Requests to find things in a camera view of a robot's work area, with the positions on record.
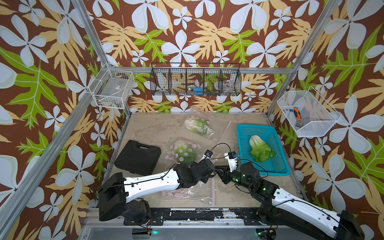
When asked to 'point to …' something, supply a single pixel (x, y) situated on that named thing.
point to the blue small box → (198, 91)
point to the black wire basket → (169, 79)
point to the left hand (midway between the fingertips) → (207, 167)
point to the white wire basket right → (310, 115)
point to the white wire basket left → (112, 88)
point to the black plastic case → (137, 158)
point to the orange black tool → (297, 113)
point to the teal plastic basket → (277, 166)
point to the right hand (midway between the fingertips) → (213, 168)
